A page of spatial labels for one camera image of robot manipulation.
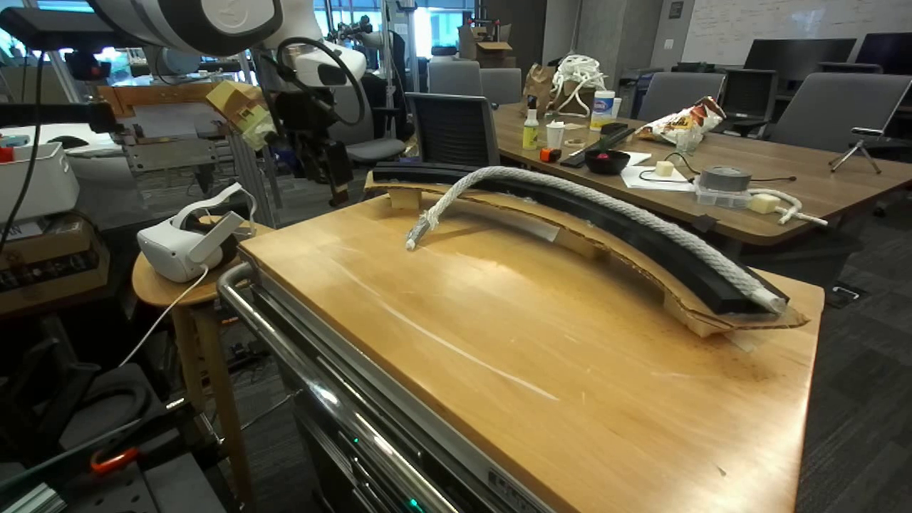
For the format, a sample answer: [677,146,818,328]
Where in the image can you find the white VR headset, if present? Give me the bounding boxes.
[134,180,263,284]

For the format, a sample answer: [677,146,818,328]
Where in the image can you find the white rope bundle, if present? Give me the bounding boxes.
[550,50,610,116]

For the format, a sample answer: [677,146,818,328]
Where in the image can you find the yellow foam block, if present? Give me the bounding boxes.
[206,80,279,153]

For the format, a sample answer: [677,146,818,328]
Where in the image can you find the black office chair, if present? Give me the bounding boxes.
[409,89,501,169]

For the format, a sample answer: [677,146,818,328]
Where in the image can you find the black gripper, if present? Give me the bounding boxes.
[285,84,356,207]

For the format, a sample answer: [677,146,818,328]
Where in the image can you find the chrome cart handle bar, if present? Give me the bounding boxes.
[215,258,459,513]

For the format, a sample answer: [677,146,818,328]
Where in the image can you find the grey tape roll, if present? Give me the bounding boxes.
[695,166,754,197]

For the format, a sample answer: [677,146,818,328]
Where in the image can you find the round wooden stool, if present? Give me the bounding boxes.
[129,251,265,506]

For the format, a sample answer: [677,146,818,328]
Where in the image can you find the black monitor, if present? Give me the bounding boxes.
[744,36,859,73]
[853,32,912,80]

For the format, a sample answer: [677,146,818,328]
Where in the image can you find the long black bar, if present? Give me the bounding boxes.
[560,123,635,169]

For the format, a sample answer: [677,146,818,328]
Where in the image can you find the orange clamp handle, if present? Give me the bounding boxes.
[88,445,139,478]

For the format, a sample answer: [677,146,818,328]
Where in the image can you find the chips snack bag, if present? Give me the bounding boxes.
[632,94,731,151]

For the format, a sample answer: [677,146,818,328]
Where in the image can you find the black curved platform track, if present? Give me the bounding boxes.
[370,156,793,321]

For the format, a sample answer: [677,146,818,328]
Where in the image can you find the wooden conference table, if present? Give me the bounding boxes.
[493,99,912,254]

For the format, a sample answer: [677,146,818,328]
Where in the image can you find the white headset cable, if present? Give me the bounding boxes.
[118,264,211,374]

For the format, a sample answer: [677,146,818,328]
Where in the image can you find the white bottle blue label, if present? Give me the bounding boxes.
[590,89,622,134]

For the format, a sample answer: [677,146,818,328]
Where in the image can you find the black bowl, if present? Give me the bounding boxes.
[583,146,632,177]

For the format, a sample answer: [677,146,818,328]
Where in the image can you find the white paper sheet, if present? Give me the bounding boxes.
[622,151,702,194]

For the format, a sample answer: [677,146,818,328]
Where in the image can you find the grey office chair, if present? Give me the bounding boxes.
[766,67,912,153]
[424,56,526,109]
[638,67,731,123]

